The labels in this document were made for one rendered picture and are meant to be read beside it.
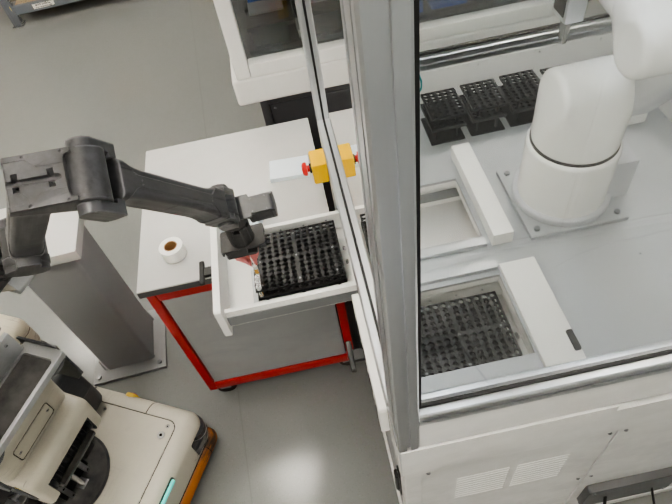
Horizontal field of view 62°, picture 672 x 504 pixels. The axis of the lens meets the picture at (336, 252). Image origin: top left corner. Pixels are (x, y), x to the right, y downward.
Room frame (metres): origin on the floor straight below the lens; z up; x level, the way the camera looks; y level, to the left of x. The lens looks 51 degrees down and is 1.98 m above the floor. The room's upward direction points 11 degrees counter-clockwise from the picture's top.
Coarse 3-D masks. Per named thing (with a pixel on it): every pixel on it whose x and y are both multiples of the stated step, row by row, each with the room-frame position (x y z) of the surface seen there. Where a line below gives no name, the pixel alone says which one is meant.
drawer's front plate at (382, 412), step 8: (352, 296) 0.72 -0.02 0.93; (360, 304) 0.69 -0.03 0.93; (360, 312) 0.67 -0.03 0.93; (360, 320) 0.65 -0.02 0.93; (360, 328) 0.63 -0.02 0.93; (360, 336) 0.63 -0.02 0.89; (368, 336) 0.61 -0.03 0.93; (368, 344) 0.59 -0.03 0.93; (368, 352) 0.57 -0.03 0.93; (368, 360) 0.55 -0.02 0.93; (368, 368) 0.53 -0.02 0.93; (376, 368) 0.53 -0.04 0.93; (376, 376) 0.51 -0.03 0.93; (376, 384) 0.49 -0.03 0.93; (376, 392) 0.48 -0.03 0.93; (376, 400) 0.46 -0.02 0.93; (384, 408) 0.44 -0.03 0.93; (384, 416) 0.44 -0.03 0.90; (384, 424) 0.44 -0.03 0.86
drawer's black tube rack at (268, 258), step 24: (288, 240) 0.97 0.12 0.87; (312, 240) 0.95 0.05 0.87; (336, 240) 0.91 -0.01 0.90; (264, 264) 0.91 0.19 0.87; (288, 264) 0.87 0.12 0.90; (312, 264) 0.85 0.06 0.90; (336, 264) 0.84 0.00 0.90; (264, 288) 0.81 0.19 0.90; (288, 288) 0.82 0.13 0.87; (312, 288) 0.81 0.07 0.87
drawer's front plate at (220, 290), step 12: (216, 228) 1.01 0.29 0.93; (216, 240) 0.97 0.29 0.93; (216, 252) 0.93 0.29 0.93; (216, 264) 0.89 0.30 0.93; (216, 276) 0.85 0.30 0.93; (216, 288) 0.81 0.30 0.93; (228, 288) 0.88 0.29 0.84; (216, 300) 0.78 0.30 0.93; (228, 300) 0.83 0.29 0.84; (216, 312) 0.75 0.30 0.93; (228, 324) 0.75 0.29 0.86
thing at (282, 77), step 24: (216, 0) 1.69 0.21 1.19; (240, 48) 1.69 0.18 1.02; (240, 72) 1.69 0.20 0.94; (264, 72) 1.69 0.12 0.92; (288, 72) 1.70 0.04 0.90; (240, 96) 1.69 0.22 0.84; (264, 96) 1.69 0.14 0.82; (288, 96) 1.72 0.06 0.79; (288, 120) 1.72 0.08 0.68; (312, 120) 1.72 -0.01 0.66
